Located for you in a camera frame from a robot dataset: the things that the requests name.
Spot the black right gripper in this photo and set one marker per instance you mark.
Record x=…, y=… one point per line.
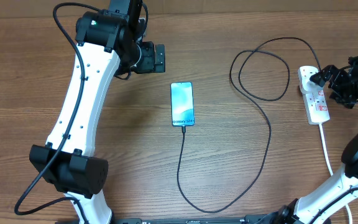
x=336, y=76

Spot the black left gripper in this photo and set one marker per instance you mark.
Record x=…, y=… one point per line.
x=149, y=65

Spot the white power extension strip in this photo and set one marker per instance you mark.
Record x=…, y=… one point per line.
x=315, y=103

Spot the blue Samsung Galaxy smartphone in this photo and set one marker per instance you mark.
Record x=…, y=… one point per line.
x=182, y=104

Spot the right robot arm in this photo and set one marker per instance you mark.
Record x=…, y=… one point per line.
x=342, y=186

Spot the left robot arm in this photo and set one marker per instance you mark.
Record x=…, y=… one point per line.
x=109, y=43

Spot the white USB charger plug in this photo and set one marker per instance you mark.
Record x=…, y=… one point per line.
x=307, y=86

